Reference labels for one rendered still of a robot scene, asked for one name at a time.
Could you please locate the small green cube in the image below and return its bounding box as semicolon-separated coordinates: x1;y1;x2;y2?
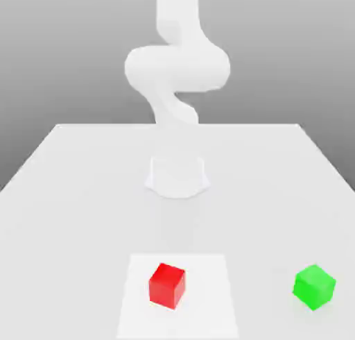
292;264;337;312

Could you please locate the small red cube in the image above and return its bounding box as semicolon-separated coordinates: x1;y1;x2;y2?
148;262;187;310

